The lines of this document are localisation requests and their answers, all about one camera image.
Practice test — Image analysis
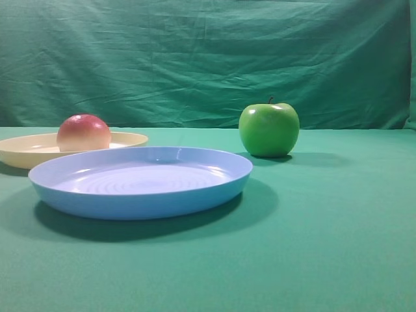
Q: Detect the blue plastic plate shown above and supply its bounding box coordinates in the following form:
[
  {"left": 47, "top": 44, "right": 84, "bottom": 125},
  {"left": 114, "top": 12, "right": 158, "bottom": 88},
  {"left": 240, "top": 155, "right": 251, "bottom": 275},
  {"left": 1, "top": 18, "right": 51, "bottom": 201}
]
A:
[{"left": 29, "top": 146, "right": 253, "bottom": 220}]

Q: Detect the green table cloth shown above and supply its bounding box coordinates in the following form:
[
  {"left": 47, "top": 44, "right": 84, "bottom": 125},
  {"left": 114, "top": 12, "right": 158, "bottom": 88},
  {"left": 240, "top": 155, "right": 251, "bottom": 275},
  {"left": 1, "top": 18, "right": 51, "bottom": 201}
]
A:
[{"left": 1, "top": 129, "right": 415, "bottom": 311}]

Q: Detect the green apple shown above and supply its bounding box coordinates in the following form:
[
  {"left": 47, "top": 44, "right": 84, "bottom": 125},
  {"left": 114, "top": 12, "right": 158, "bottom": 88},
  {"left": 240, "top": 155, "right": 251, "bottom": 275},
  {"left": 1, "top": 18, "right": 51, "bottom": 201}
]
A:
[{"left": 239, "top": 96, "right": 300, "bottom": 158}]

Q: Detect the green backdrop cloth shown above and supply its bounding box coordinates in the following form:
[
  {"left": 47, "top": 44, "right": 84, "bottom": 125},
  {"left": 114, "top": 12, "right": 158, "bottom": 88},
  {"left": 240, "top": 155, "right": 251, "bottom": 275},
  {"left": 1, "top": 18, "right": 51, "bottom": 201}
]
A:
[{"left": 1, "top": 1, "right": 415, "bottom": 129}]

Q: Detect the yellow plastic plate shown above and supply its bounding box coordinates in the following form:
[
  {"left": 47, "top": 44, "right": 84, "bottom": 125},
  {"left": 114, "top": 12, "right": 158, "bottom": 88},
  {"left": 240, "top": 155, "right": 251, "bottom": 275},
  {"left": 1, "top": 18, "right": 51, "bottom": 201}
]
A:
[{"left": 1, "top": 131, "right": 149, "bottom": 169}]

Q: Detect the red and yellow bread bun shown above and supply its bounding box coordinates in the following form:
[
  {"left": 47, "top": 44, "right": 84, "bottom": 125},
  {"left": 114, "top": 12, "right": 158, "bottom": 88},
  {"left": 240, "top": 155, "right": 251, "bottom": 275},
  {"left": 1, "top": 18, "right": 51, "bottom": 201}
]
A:
[{"left": 57, "top": 114, "right": 112, "bottom": 152}]

